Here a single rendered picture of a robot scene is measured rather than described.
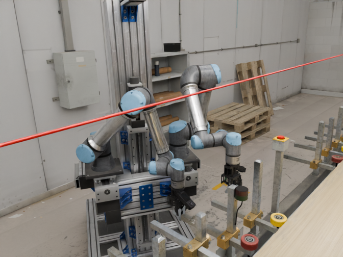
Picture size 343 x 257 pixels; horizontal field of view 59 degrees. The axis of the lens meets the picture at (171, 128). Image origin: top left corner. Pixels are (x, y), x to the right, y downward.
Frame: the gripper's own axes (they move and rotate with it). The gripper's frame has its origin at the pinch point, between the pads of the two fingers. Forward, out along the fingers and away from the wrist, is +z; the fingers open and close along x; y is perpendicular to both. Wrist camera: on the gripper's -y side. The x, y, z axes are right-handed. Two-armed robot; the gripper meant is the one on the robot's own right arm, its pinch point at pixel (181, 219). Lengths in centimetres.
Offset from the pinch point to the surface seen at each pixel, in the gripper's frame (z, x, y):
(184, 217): -3.3, 1.5, -3.6
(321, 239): -8, -22, -67
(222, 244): -2.0, 5.0, -30.7
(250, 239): -8.4, 0.2, -43.0
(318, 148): -11, -127, -30
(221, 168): 83, -215, 116
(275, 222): -7, -21, -45
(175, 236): -13.5, 26.0, -19.8
